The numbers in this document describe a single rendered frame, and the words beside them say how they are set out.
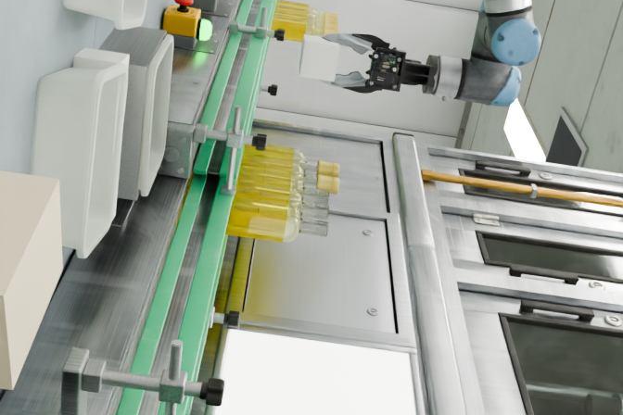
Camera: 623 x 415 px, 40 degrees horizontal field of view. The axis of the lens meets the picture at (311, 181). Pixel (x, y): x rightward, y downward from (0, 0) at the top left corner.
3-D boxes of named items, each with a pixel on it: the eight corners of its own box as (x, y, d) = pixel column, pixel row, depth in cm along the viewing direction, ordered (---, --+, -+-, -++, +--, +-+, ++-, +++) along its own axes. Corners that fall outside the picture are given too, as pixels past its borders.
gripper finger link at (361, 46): (329, 22, 152) (376, 44, 153) (328, 21, 158) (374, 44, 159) (322, 39, 152) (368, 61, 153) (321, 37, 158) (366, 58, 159)
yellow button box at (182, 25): (158, 44, 184) (194, 49, 184) (161, 10, 180) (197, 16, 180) (164, 33, 190) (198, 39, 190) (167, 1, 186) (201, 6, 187)
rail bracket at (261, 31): (226, 34, 201) (283, 43, 202) (230, 4, 198) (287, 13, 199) (228, 29, 205) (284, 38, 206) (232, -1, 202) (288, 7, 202)
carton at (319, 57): (305, 40, 146) (339, 45, 146) (303, 33, 169) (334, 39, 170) (299, 76, 147) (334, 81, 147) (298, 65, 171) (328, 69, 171)
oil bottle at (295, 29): (241, 33, 255) (336, 48, 256) (244, 15, 252) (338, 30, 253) (243, 28, 260) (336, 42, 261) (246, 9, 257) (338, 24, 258)
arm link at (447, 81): (456, 56, 160) (448, 99, 162) (432, 53, 160) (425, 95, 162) (464, 59, 153) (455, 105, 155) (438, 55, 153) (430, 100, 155)
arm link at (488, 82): (516, 59, 160) (506, 104, 163) (458, 50, 160) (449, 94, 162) (527, 67, 153) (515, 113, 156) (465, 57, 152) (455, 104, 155)
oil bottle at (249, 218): (180, 229, 155) (298, 246, 156) (183, 202, 152) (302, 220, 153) (184, 214, 160) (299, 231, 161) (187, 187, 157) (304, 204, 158)
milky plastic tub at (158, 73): (88, 195, 133) (145, 203, 133) (94, 58, 122) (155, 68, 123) (114, 146, 148) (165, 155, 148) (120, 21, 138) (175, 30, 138)
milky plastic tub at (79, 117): (6, 255, 100) (82, 265, 101) (22, 63, 95) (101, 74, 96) (48, 216, 117) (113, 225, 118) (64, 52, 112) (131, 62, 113)
